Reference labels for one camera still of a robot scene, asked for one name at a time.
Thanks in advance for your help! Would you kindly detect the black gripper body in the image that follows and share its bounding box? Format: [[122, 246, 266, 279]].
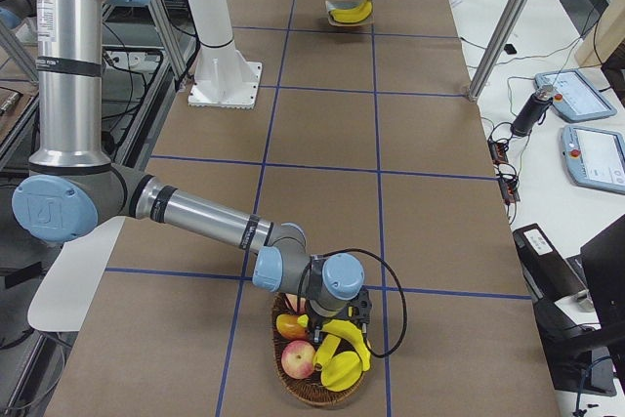
[[306, 307, 350, 334]]

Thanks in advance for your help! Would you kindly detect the small yellow banana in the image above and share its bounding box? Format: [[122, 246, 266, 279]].
[[312, 334, 342, 371]]

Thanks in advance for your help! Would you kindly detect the grey square plate orange rim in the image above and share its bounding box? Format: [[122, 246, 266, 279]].
[[325, 0, 374, 27]]

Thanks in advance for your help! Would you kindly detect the wicker fruit basket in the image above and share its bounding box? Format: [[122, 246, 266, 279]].
[[271, 294, 365, 407]]

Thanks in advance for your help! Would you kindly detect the orange red mango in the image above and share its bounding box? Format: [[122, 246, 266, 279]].
[[275, 313, 309, 341]]

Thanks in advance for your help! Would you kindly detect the yellow starfruit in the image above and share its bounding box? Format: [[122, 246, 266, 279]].
[[320, 351, 363, 393]]

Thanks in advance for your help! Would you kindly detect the red apple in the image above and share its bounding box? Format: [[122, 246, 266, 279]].
[[284, 294, 306, 314]]

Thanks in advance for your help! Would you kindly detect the pink peach apple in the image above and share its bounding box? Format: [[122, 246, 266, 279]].
[[281, 340, 315, 379]]

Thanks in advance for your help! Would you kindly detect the small black puck device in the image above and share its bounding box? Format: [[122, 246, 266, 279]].
[[504, 43, 517, 55]]

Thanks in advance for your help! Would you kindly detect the black water bottle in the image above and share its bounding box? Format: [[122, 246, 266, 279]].
[[511, 84, 555, 137]]

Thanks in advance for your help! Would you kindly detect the far teach pendant tablet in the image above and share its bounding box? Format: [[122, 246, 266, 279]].
[[534, 69, 616, 123]]

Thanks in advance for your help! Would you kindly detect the teach pendant tablet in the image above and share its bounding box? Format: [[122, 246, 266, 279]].
[[561, 125, 624, 194], [534, 69, 616, 123]]

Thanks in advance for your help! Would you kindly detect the black computer monitor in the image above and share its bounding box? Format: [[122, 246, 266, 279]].
[[580, 216, 625, 326]]

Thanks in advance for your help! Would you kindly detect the near teach pendant tablet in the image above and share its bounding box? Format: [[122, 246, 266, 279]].
[[561, 125, 624, 194]]

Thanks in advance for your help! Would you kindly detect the white chair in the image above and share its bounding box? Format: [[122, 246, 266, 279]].
[[27, 217, 124, 332]]

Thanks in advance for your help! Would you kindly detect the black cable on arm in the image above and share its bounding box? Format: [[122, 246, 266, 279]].
[[312, 246, 407, 358]]

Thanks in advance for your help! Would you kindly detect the aluminium frame post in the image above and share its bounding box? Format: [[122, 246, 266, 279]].
[[467, 0, 527, 103]]

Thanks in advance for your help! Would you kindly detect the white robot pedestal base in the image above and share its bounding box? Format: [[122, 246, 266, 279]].
[[188, 0, 263, 109]]

